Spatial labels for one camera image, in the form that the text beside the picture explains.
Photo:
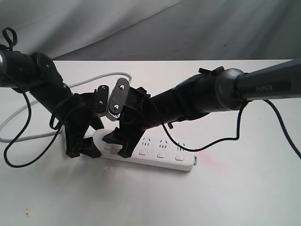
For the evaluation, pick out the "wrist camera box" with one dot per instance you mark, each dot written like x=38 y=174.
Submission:
x=117 y=99
x=101 y=100

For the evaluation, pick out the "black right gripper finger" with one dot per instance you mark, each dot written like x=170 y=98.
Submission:
x=129 y=145

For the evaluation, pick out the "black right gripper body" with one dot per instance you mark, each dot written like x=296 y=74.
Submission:
x=132 y=120

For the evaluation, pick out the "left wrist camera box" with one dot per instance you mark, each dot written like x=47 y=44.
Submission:
x=101 y=100

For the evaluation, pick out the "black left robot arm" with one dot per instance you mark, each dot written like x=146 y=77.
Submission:
x=37 y=74

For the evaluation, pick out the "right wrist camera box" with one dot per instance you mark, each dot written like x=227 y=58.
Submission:
x=117 y=99

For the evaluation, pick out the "grey backdrop cloth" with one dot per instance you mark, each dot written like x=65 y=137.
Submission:
x=156 y=29

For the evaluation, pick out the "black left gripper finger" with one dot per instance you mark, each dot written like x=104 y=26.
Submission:
x=88 y=148
x=96 y=122

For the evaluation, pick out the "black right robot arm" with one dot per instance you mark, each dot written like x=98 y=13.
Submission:
x=209 y=91

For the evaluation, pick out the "black right gripper pressing finger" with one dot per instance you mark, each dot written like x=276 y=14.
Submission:
x=113 y=137

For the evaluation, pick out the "white five-outlet power strip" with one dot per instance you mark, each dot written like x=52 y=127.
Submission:
x=150 y=150

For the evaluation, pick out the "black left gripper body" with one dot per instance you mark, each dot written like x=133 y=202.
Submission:
x=77 y=123

